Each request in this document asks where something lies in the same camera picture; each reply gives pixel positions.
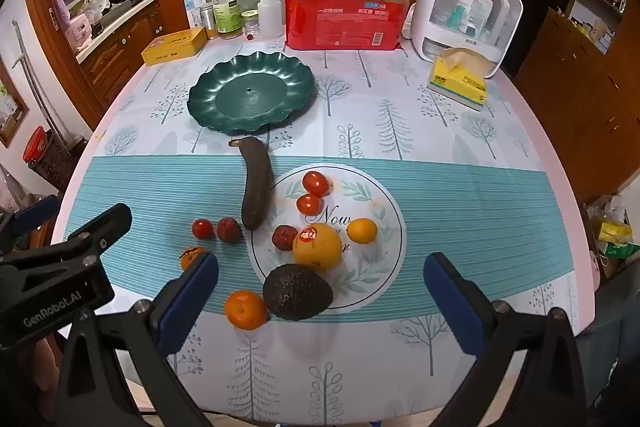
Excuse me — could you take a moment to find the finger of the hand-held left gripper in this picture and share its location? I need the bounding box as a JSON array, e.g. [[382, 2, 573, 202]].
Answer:
[[0, 195, 61, 253], [0, 203, 134, 281]]

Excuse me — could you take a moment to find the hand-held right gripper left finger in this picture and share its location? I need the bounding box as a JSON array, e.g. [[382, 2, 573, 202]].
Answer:
[[52, 251, 219, 427]]

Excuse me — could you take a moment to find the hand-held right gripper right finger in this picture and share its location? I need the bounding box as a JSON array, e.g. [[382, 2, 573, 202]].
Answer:
[[423, 252, 593, 427]]

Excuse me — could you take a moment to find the small orange with dark marks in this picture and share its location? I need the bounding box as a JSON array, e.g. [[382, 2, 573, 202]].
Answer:
[[180, 246, 208, 272]]

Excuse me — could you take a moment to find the orange mandarin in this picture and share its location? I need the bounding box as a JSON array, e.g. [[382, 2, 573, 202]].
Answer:
[[224, 290, 269, 331]]

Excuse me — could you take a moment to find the dark avocado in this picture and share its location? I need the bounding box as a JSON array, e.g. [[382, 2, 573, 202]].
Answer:
[[262, 263, 334, 322]]

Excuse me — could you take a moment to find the small yellow citrus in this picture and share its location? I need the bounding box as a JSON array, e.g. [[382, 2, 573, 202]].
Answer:
[[347, 218, 378, 244]]

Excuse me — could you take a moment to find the dark brown overripe banana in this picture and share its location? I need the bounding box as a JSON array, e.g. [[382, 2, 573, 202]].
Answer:
[[229, 137, 273, 230]]

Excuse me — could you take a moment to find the large orange with sticker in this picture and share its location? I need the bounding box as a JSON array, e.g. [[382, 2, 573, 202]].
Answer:
[[292, 223, 344, 272]]

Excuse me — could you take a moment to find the dark green scalloped plate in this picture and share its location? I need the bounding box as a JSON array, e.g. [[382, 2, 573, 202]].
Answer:
[[187, 52, 318, 132]]

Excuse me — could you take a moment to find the wooden kitchen counter cabinet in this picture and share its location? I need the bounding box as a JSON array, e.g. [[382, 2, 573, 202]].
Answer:
[[75, 2, 166, 108]]

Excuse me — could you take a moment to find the white plastic bag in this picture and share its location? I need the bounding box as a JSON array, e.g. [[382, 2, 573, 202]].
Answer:
[[585, 194, 640, 278]]

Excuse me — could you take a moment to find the pink kitchen appliance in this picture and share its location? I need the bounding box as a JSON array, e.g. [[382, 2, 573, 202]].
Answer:
[[66, 17, 93, 55]]

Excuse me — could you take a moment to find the yellow tin box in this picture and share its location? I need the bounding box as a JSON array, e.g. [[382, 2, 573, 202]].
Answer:
[[141, 27, 208, 68]]

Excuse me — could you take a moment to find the purple cloth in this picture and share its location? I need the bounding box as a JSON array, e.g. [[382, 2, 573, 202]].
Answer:
[[48, 0, 71, 32]]

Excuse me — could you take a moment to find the yellow tissue pack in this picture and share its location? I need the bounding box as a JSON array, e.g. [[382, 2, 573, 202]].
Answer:
[[427, 48, 490, 112]]

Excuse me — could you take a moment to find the small metal can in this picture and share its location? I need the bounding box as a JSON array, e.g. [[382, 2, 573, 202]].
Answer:
[[200, 4, 217, 40]]

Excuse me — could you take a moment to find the white and blue carton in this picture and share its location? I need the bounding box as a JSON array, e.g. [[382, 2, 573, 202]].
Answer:
[[183, 0, 208, 30]]

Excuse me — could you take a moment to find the glass bottle with green label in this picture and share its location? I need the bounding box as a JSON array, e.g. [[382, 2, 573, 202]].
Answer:
[[212, 0, 244, 40]]

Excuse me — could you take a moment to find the small glass jar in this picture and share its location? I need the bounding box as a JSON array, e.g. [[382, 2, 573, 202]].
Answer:
[[241, 9, 260, 38]]

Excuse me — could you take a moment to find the wooden shelf cabinet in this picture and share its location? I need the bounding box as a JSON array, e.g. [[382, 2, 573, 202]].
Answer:
[[515, 0, 640, 202]]

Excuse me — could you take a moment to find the white squeeze bottle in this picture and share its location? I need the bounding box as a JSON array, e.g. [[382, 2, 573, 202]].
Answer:
[[237, 0, 282, 39]]

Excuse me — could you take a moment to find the white storage box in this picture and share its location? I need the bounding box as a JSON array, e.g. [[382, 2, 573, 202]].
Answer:
[[410, 0, 523, 78]]

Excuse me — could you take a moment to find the red pack of paper cups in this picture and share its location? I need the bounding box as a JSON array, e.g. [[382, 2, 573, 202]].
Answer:
[[276, 0, 425, 52]]

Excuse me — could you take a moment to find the wooden picture frame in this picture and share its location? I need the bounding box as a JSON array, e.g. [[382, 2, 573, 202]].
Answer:
[[0, 62, 31, 148]]

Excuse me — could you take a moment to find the white mop handle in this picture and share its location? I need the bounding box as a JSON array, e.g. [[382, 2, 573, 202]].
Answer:
[[11, 19, 66, 148]]

